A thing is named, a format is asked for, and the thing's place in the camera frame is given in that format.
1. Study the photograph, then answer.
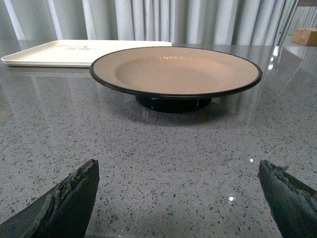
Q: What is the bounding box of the tan plate with black rim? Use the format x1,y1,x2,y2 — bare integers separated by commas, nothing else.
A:
90,47,263,113

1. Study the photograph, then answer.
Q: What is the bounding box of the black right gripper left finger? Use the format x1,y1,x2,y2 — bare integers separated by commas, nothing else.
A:
0,160,100,238

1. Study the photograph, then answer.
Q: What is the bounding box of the metal frame post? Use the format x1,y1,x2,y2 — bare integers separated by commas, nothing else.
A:
276,0,300,47

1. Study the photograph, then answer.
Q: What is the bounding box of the cardboard box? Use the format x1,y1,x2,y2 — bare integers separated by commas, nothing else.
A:
291,28,317,46

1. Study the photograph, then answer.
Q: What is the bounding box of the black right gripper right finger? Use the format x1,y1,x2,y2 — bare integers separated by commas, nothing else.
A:
258,160,317,238

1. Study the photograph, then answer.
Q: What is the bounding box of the white rectangular tray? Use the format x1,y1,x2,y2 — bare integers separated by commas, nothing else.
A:
1,40,172,68

